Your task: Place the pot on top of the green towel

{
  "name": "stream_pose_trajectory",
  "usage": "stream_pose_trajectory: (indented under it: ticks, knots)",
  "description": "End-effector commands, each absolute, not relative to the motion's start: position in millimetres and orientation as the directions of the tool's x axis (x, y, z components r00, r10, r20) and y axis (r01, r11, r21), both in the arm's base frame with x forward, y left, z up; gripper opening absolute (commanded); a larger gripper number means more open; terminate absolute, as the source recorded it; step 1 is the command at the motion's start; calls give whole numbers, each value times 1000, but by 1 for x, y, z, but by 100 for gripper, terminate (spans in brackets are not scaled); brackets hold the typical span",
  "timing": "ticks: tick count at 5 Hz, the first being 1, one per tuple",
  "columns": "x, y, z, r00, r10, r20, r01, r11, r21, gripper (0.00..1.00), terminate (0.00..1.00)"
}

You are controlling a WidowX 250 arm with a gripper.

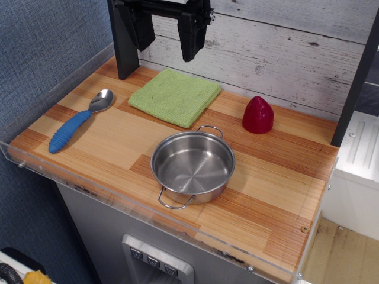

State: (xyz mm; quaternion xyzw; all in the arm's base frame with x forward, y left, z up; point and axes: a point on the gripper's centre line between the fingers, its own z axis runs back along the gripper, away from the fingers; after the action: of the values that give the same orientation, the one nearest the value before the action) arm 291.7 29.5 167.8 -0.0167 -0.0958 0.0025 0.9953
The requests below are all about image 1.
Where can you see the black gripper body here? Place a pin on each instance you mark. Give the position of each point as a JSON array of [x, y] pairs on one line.
[[172, 9]]

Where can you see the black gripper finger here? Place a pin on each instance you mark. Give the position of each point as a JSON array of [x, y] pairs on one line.
[[140, 27], [192, 30]]

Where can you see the stainless steel pan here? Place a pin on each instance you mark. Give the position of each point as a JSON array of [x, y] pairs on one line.
[[192, 167]]

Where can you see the green folded cloth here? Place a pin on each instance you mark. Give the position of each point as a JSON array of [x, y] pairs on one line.
[[175, 98]]

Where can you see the red cone shaped toy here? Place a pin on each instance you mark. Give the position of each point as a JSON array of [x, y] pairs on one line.
[[258, 117]]

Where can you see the grey toy fridge cabinet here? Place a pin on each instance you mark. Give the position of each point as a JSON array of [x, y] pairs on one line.
[[102, 227]]

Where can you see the white ridged side counter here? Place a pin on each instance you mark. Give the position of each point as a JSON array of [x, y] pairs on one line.
[[351, 198]]

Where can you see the silver dispenser button panel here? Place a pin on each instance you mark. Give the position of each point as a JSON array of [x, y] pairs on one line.
[[148, 264]]

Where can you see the yellow object at corner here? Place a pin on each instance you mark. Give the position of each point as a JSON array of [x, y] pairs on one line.
[[36, 277]]

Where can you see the black left vertical post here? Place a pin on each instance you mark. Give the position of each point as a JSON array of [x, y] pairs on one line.
[[125, 52]]

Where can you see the black vertical post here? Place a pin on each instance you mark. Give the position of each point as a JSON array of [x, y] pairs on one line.
[[125, 52], [357, 84]]

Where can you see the blue handled metal spoon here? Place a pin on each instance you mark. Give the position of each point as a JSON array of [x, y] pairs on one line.
[[101, 101]]

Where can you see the black right vertical post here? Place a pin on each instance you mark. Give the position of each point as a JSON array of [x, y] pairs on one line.
[[357, 84]]

